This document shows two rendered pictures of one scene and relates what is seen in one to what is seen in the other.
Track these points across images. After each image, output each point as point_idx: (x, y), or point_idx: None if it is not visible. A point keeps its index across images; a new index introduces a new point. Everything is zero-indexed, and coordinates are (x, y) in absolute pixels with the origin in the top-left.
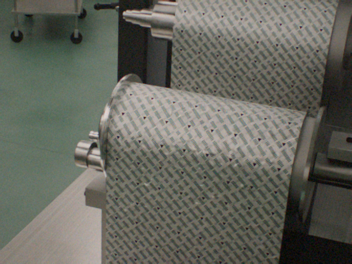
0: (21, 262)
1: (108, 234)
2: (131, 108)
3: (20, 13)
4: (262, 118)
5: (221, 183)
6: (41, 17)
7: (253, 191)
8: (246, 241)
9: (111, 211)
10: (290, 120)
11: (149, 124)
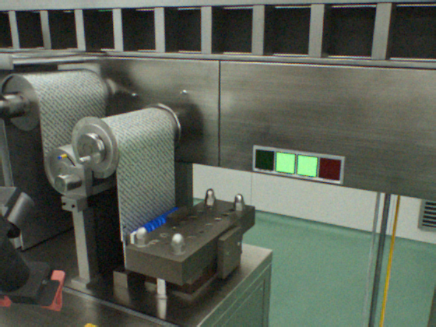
0: (7, 312)
1: (121, 204)
2: (114, 127)
3: None
4: (149, 112)
5: (156, 145)
6: None
7: (164, 142)
8: (165, 169)
9: (121, 188)
10: (156, 110)
11: (126, 131)
